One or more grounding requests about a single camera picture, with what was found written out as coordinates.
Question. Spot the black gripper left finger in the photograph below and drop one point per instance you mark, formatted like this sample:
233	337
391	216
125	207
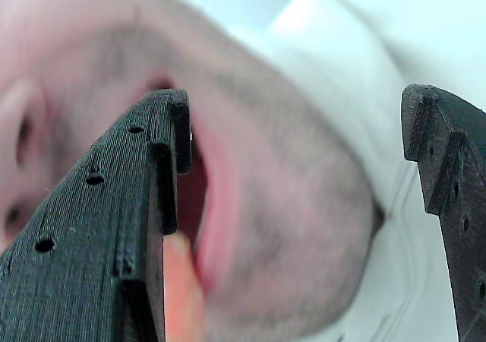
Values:
87	224

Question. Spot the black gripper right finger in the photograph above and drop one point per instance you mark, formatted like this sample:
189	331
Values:
463	159

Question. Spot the man in beige hoodie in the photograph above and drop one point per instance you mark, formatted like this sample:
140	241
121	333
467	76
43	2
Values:
284	205

